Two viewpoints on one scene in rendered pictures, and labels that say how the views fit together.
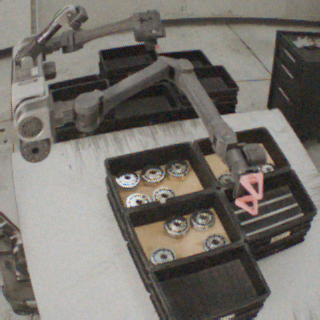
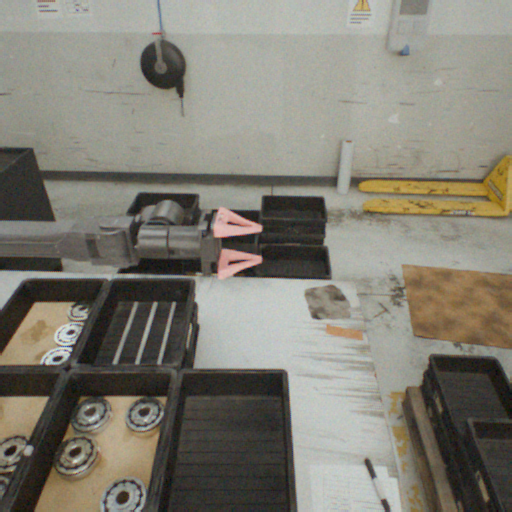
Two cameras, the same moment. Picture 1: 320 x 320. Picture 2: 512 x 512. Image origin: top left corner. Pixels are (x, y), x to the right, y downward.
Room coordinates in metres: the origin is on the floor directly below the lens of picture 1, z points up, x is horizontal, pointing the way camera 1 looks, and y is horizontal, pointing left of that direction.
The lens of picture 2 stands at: (0.66, 0.29, 1.85)
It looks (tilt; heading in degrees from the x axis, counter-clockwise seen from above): 36 degrees down; 292
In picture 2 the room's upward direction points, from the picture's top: straight up
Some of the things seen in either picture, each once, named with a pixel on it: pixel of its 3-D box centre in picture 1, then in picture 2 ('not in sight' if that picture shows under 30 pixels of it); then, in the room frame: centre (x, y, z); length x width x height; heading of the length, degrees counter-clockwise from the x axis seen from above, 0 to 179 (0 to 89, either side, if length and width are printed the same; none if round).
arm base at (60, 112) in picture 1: (60, 113); not in sight; (1.23, 0.33, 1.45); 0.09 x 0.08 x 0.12; 19
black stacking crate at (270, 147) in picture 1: (242, 164); (49, 331); (1.64, -0.37, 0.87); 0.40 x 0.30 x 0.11; 111
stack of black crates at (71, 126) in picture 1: (82, 124); not in sight; (2.43, 0.50, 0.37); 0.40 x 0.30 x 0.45; 109
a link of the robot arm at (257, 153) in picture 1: (242, 153); (145, 230); (1.09, -0.24, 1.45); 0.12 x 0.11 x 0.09; 18
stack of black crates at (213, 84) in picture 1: (201, 104); not in sight; (2.69, -0.26, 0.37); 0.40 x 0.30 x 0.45; 109
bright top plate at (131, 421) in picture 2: (215, 243); (144, 413); (1.19, -0.24, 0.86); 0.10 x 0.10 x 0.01
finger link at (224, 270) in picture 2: (250, 199); (234, 252); (0.92, -0.26, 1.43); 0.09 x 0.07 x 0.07; 18
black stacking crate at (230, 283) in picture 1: (210, 291); (229, 450); (0.93, -0.22, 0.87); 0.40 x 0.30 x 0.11; 111
